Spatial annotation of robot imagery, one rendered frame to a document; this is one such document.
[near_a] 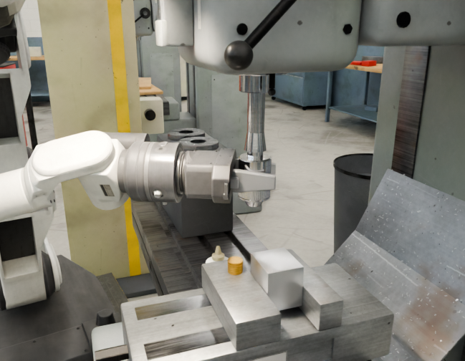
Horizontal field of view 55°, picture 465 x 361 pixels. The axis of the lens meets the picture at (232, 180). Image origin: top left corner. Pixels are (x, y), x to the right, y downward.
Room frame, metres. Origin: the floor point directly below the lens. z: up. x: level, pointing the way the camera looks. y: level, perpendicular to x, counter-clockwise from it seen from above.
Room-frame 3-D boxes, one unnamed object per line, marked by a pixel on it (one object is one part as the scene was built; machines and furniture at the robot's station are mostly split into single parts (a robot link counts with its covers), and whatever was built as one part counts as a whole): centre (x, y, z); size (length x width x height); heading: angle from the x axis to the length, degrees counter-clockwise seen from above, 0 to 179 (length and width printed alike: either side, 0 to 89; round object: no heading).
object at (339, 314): (0.53, -0.03, 0.98); 0.35 x 0.15 x 0.11; 109
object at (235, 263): (0.56, 0.00, 1.04); 0.02 x 0.02 x 0.02
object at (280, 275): (0.54, -0.06, 1.03); 0.06 x 0.05 x 0.06; 19
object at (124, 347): (0.47, 0.15, 0.97); 0.04 x 0.02 x 0.02; 109
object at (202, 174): (0.62, 0.06, 1.16); 0.13 x 0.12 x 0.10; 175
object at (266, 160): (0.62, -0.03, 1.18); 0.05 x 0.05 x 0.01
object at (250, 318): (0.52, -0.01, 1.01); 0.15 x 0.06 x 0.04; 19
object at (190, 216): (1.01, 0.09, 1.02); 0.22 x 0.12 x 0.20; 21
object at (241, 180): (0.59, -0.03, 1.16); 0.06 x 0.02 x 0.03; 85
